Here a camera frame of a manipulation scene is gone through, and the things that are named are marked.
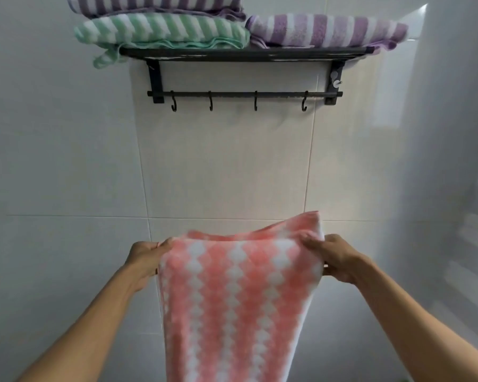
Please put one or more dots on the green white striped towel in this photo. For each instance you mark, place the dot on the green white striped towel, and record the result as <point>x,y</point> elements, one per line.
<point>159,31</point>

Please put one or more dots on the black metal towel rack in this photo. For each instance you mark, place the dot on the black metal towel rack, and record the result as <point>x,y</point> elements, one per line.
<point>243,75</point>

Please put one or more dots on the person's left hand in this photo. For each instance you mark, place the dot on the person's left hand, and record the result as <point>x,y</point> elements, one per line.
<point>141,260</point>

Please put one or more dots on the black metal hook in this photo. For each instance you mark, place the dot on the black metal hook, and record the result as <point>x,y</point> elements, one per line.
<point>255,101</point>
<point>304,102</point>
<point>210,101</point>
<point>174,102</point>

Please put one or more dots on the person's right thumb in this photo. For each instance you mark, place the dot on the person's right thumb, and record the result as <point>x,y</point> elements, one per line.
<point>311,244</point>

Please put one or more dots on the person's right hand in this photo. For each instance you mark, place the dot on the person's right hand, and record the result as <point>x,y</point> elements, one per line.
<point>339,256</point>

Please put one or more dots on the pink white striped towel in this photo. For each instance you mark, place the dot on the pink white striped towel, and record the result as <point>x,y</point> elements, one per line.
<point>235,306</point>

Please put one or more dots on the person's left thumb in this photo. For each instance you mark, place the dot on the person's left thumb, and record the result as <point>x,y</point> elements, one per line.
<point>166,243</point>

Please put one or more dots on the person's left forearm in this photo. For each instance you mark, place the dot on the person's left forearm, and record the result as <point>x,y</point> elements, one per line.
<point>83,326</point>

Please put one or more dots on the person's right forearm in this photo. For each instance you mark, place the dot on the person's right forearm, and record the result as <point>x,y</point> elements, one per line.
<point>418,326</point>

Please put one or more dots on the purple white striped towel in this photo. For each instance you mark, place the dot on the purple white striped towel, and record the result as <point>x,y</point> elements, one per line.
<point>155,3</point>
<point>326,29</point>

